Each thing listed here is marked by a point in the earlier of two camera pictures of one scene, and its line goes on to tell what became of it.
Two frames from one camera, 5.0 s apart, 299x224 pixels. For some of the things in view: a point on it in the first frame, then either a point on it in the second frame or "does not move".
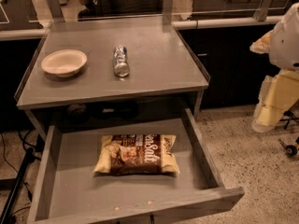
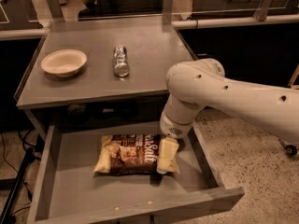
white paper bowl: [64, 63] does not move
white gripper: [286, 44] -> [172, 129]
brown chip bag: [136, 154] does not move
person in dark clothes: [120, 0] does not move
